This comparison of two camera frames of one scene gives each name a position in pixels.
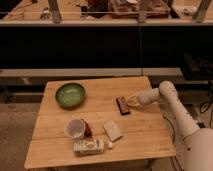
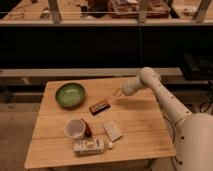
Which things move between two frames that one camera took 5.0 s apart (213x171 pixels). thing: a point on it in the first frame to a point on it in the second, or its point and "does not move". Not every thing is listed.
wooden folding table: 87,121 does not move
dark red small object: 87,130 does not move
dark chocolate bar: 122,106 to 99,107
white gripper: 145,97 to 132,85
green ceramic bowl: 70,95 does not move
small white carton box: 88,146 does not move
